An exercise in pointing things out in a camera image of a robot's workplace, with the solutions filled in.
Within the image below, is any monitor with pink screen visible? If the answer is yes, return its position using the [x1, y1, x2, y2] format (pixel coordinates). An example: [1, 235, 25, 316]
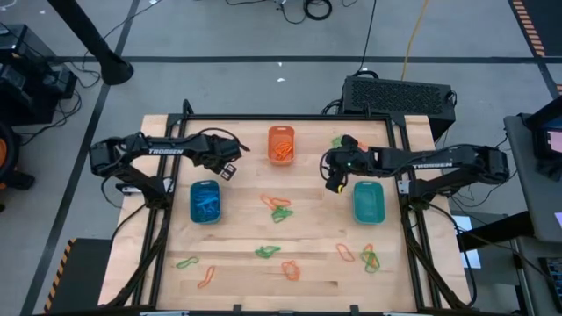
[524, 94, 562, 162]

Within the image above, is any black hanging cable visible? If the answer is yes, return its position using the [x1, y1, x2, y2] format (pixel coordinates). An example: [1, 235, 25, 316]
[360, 0, 378, 74]

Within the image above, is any orange plastic basket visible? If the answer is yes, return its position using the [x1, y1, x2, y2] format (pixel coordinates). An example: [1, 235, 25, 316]
[267, 126, 296, 167]

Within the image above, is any black bar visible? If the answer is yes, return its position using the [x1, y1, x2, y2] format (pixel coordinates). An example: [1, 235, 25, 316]
[456, 210, 536, 252]

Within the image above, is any black orange-striped floor mat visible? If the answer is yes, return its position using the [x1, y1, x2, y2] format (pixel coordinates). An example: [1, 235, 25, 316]
[510, 0, 562, 58]

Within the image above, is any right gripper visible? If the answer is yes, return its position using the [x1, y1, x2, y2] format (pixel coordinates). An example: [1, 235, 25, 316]
[325, 147, 369, 193]

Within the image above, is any black cable coil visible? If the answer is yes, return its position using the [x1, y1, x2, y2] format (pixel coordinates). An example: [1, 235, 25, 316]
[303, 0, 334, 22]

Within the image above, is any black metal table frame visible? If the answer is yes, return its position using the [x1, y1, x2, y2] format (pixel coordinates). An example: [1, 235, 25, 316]
[103, 111, 473, 313]

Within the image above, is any blue rubber band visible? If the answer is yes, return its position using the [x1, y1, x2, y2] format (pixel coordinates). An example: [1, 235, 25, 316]
[195, 195, 220, 212]

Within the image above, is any black pole stand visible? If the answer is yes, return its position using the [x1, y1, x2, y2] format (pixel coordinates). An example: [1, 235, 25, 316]
[46, 0, 135, 87]

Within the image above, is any teal plastic basket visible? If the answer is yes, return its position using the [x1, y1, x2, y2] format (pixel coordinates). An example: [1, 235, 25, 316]
[353, 180, 386, 226]

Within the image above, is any black left camera cable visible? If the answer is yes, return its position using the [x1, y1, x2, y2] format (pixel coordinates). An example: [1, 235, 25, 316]
[204, 126, 252, 154]

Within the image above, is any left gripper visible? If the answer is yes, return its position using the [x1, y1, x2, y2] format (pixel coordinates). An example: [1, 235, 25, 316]
[200, 147, 241, 182]

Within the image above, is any black equipment cart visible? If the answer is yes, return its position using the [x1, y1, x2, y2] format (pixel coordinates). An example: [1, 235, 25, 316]
[0, 24, 79, 128]

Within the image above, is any blue plastic basket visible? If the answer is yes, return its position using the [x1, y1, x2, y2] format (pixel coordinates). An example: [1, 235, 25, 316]
[189, 179, 223, 226]

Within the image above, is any black yellow-striped floor mat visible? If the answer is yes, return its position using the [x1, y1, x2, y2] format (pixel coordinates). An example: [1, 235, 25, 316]
[42, 238, 114, 315]

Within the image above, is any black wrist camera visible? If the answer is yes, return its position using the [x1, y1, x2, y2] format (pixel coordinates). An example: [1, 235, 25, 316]
[340, 134, 359, 153]
[219, 138, 243, 158]

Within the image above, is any black perforated computer case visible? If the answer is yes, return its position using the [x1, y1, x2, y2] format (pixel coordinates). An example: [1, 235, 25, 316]
[341, 75, 457, 142]

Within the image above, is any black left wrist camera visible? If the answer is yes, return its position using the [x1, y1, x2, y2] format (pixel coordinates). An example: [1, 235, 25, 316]
[219, 138, 243, 158]

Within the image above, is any orange black cable reel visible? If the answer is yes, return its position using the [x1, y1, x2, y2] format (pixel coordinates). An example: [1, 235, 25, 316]
[0, 120, 22, 190]

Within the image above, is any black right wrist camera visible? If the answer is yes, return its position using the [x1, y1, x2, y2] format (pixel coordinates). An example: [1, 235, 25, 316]
[340, 134, 359, 153]

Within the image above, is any grey desk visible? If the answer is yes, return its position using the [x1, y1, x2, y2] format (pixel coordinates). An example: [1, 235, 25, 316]
[511, 236, 562, 316]
[503, 112, 562, 245]

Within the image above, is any black keyboard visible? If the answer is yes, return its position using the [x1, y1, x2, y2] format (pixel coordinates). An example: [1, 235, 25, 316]
[538, 256, 562, 311]

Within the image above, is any yellow hanging cable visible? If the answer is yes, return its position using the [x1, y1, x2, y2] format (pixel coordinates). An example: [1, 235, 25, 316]
[400, 0, 430, 83]

